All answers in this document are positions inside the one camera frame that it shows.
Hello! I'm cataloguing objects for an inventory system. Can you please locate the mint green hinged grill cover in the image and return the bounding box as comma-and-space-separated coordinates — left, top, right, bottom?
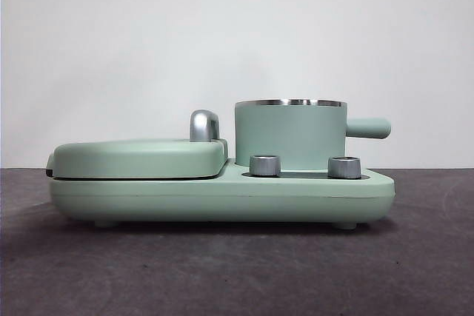
46, 137, 230, 181

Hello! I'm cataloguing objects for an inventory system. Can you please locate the mint green pot with handle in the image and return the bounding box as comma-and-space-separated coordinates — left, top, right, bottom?
234, 98, 393, 168

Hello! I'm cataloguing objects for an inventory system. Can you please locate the chrome grill cover handle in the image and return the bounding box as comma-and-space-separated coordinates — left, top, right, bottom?
189, 109, 223, 144

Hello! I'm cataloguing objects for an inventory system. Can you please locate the mint green breakfast maker base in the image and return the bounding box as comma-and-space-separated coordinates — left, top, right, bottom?
48, 156, 396, 230

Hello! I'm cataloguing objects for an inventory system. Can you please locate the silver control knob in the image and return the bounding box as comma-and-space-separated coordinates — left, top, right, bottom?
327, 155, 362, 179
249, 154, 281, 177

